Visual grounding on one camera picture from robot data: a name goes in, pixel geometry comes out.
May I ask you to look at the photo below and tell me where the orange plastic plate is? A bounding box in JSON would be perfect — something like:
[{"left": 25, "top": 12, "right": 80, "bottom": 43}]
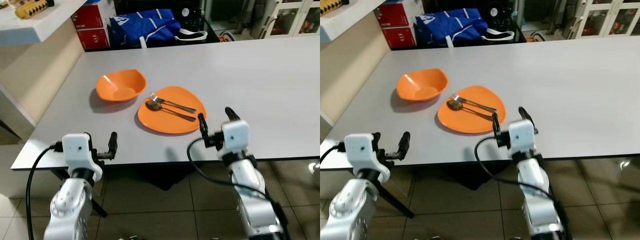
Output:
[
  {"left": 437, "top": 85, "right": 507, "bottom": 135},
  {"left": 137, "top": 85, "right": 207, "bottom": 135}
]

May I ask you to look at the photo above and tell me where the silver metal fork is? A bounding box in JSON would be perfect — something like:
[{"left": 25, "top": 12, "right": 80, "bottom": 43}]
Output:
[
  {"left": 148, "top": 92, "right": 197, "bottom": 114},
  {"left": 451, "top": 92, "right": 498, "bottom": 114}
]

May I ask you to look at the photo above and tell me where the metal spoon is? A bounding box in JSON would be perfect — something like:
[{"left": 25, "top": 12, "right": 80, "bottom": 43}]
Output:
[
  {"left": 145, "top": 100, "right": 197, "bottom": 123},
  {"left": 446, "top": 99, "right": 496, "bottom": 121}
]

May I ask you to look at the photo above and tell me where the orange plastic bowl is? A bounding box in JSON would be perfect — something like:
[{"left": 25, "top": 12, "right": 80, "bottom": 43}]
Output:
[
  {"left": 395, "top": 68, "right": 450, "bottom": 103},
  {"left": 95, "top": 69, "right": 148, "bottom": 103}
]

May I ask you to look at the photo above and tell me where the black and white shoe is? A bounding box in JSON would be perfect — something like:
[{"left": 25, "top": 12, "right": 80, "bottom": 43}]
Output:
[
  {"left": 483, "top": 28, "right": 516, "bottom": 42},
  {"left": 173, "top": 28, "right": 209, "bottom": 42}
]

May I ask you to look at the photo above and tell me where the black round appliance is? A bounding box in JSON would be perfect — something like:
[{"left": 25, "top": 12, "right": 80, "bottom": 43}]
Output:
[
  {"left": 487, "top": 0, "right": 522, "bottom": 32},
  {"left": 180, "top": 0, "right": 214, "bottom": 32}
]

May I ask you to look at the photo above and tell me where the blue fabric bag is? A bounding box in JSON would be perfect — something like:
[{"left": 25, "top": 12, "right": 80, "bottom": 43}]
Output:
[
  {"left": 415, "top": 14, "right": 489, "bottom": 49},
  {"left": 108, "top": 15, "right": 182, "bottom": 50}
]

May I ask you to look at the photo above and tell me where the white glass door cabinet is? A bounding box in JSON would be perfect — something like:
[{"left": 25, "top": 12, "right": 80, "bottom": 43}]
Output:
[
  {"left": 569, "top": 0, "right": 640, "bottom": 40},
  {"left": 259, "top": 0, "right": 321, "bottom": 39}
]

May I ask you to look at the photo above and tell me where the white shelf board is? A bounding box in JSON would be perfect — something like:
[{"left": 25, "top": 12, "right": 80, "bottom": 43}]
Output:
[
  {"left": 320, "top": 0, "right": 391, "bottom": 43},
  {"left": 0, "top": 0, "right": 89, "bottom": 47}
]

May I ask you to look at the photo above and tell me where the yellow and black tool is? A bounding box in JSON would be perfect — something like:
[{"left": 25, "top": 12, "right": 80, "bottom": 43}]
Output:
[
  {"left": 320, "top": 0, "right": 351, "bottom": 15},
  {"left": 14, "top": 0, "right": 55, "bottom": 20}
]

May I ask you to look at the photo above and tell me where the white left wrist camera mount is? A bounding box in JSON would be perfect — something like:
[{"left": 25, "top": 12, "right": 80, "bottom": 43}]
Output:
[
  {"left": 344, "top": 133, "right": 391, "bottom": 184},
  {"left": 61, "top": 133, "right": 104, "bottom": 182}
]

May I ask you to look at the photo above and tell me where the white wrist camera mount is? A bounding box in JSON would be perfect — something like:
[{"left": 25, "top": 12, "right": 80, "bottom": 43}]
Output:
[
  {"left": 220, "top": 120, "right": 250, "bottom": 161},
  {"left": 344, "top": 133, "right": 391, "bottom": 184},
  {"left": 508, "top": 120, "right": 537, "bottom": 160},
  {"left": 61, "top": 133, "right": 104, "bottom": 182}
]

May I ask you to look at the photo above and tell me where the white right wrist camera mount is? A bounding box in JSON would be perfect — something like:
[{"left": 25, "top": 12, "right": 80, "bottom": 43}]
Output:
[
  {"left": 508, "top": 120, "right": 537, "bottom": 160},
  {"left": 220, "top": 120, "right": 250, "bottom": 161}
]

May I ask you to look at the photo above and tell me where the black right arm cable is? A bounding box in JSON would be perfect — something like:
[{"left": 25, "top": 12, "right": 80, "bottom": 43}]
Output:
[
  {"left": 474, "top": 135, "right": 562, "bottom": 202},
  {"left": 187, "top": 137, "right": 275, "bottom": 202}
]

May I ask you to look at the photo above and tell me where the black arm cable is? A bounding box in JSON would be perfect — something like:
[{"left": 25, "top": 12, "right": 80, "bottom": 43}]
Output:
[
  {"left": 25, "top": 142, "right": 65, "bottom": 240},
  {"left": 320, "top": 142, "right": 347, "bottom": 164},
  {"left": 187, "top": 137, "right": 275, "bottom": 202},
  {"left": 474, "top": 135, "right": 562, "bottom": 202}
]

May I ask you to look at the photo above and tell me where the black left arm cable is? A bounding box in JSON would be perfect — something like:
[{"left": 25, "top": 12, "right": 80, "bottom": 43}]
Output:
[
  {"left": 25, "top": 142, "right": 65, "bottom": 240},
  {"left": 320, "top": 142, "right": 347, "bottom": 164}
]

